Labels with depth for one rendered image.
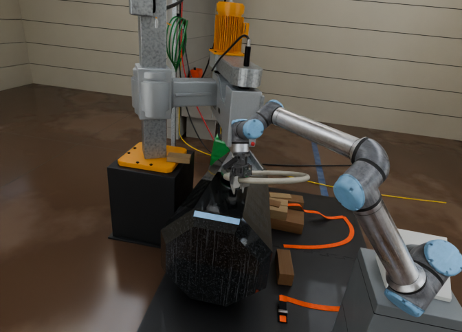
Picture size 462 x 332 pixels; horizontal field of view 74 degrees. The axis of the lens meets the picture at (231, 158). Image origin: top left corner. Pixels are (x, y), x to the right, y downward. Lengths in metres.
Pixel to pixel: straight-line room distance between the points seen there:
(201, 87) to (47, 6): 6.58
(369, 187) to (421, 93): 6.61
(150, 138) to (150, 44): 0.76
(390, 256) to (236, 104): 1.35
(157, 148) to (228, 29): 1.16
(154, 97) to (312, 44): 4.98
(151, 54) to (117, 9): 5.45
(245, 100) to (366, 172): 1.24
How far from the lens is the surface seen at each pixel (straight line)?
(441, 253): 1.59
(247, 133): 1.41
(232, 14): 2.74
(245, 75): 2.10
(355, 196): 1.09
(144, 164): 2.70
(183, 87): 2.67
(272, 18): 7.02
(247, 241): 2.06
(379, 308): 1.70
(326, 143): 1.28
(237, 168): 1.55
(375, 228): 1.23
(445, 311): 1.83
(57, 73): 9.05
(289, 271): 2.72
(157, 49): 2.55
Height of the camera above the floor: 1.97
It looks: 25 degrees down
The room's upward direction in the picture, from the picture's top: 6 degrees clockwise
